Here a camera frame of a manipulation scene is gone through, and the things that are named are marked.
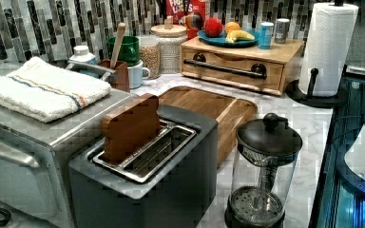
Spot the silver toaster oven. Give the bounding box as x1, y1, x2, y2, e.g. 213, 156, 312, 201
0, 88, 136, 228

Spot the wooden toast slice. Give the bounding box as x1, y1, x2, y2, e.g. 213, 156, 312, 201
101, 93, 161, 164

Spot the white folded towel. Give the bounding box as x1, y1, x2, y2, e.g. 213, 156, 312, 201
0, 57, 111, 123

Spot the glass jar of grains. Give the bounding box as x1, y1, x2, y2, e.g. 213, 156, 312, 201
138, 35, 160, 79

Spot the red apple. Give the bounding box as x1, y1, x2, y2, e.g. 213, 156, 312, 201
203, 17, 222, 38

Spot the grey dish rack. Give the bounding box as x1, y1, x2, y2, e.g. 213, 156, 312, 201
66, 60, 119, 83

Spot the wooden spoon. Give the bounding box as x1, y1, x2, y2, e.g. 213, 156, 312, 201
110, 23, 125, 68

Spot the grey two-slot toaster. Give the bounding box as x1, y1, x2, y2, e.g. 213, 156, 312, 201
68, 105, 218, 228

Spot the red cereal box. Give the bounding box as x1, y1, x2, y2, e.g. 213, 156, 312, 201
165, 0, 210, 25

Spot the orange fruit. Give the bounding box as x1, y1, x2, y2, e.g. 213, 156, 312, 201
224, 22, 241, 34

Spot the brown utensil holder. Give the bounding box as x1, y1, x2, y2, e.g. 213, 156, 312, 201
99, 59, 130, 92

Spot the blue cup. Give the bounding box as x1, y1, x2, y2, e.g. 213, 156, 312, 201
259, 22, 274, 49

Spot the white bottle with blue label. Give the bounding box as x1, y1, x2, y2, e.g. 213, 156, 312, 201
70, 46, 98, 65

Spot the ceramic jar with wooden lid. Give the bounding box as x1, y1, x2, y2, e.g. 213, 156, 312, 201
151, 16, 187, 74

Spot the white mug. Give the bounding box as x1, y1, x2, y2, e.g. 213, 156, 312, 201
127, 61, 151, 89

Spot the black glass french press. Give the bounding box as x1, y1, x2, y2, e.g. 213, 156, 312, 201
224, 113, 302, 228

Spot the multicoloured toy ball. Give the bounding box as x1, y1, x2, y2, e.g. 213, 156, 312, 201
179, 12, 203, 29

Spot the yellow banana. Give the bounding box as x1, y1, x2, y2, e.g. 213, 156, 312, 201
225, 30, 255, 43

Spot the blue plate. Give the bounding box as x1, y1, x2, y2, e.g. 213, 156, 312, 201
197, 29, 259, 48

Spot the white paper towel roll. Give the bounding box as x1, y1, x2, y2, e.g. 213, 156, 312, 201
298, 3, 358, 97

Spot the wooden cutting board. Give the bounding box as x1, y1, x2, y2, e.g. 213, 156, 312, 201
160, 86, 258, 166

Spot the green mug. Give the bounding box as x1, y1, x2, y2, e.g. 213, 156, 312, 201
106, 36, 141, 67

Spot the wooden drawer with black handle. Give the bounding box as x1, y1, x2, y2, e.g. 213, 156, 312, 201
182, 48, 284, 93

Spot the silver can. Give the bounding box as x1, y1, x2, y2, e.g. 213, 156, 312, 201
274, 18, 290, 44

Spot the wooden drawer box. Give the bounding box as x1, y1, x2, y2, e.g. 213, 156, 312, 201
181, 37, 303, 96

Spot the black paper towel holder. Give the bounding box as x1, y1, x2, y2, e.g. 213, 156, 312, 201
286, 0, 358, 108

